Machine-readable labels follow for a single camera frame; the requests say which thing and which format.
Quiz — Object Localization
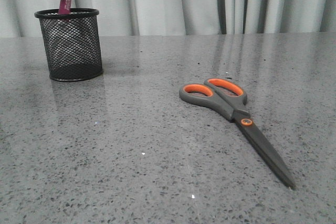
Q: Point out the grey orange scissors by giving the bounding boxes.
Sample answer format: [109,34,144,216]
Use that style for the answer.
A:
[179,78,296,189]

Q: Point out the black mesh pen cup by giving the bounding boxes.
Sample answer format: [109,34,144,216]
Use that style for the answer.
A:
[34,8,103,82]

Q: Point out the grey curtain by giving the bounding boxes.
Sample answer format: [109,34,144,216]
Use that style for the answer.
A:
[0,0,336,38]

